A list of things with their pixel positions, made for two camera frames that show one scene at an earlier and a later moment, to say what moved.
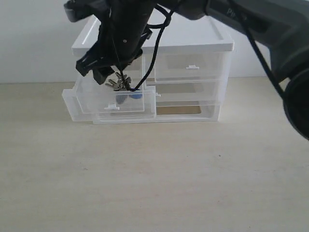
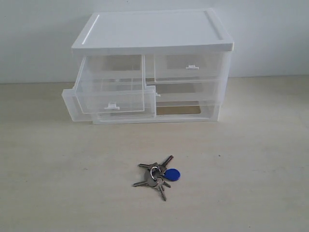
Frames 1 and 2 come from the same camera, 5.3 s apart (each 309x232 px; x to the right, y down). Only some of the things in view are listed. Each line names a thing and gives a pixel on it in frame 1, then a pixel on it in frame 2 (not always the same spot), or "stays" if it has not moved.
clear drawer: [95, 98] stays
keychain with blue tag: [121, 84] to [156, 173]
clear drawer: [170, 67] stays
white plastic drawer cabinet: [181, 77] stays
